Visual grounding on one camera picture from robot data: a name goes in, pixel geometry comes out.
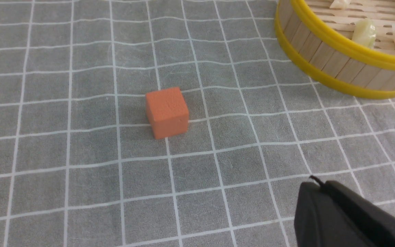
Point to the orange foam cube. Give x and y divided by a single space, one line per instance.
167 112

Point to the pale green dumpling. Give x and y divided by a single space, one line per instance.
364 33

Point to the grey checked tablecloth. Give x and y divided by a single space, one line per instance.
80 166

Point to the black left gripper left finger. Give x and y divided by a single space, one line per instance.
329 214

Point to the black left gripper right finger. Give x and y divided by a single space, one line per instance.
372 212

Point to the yellow bamboo steamer tray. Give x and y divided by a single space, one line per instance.
317 39

